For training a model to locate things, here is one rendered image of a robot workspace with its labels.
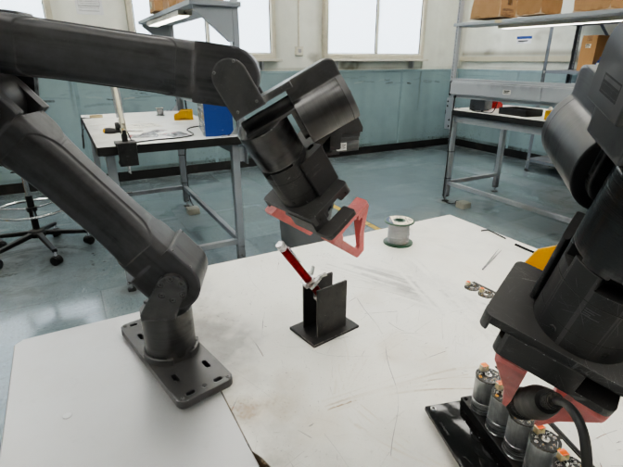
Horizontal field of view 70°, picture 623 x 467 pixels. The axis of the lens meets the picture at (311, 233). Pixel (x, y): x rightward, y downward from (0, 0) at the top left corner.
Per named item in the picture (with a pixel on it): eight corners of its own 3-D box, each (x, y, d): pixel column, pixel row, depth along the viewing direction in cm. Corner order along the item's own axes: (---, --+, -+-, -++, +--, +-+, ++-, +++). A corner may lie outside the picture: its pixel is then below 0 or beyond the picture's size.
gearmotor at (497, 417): (493, 446, 43) (502, 404, 41) (479, 426, 45) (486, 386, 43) (515, 441, 44) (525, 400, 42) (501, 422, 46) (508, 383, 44)
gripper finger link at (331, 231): (349, 224, 62) (322, 175, 56) (388, 240, 56) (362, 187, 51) (318, 259, 60) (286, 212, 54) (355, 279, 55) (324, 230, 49)
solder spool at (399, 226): (389, 234, 98) (391, 212, 96) (416, 240, 95) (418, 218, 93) (378, 244, 93) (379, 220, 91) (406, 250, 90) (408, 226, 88)
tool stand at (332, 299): (304, 344, 67) (266, 305, 60) (346, 295, 69) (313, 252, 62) (329, 363, 62) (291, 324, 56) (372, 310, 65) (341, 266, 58)
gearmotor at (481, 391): (477, 423, 46) (484, 384, 44) (464, 407, 48) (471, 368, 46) (499, 420, 46) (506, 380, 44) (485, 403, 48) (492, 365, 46)
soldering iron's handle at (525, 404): (499, 407, 35) (521, 407, 24) (514, 380, 36) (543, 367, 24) (529, 426, 34) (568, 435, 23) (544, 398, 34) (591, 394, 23)
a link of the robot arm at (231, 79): (351, 111, 53) (303, 14, 49) (366, 120, 45) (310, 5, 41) (269, 158, 55) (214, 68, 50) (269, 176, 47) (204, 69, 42)
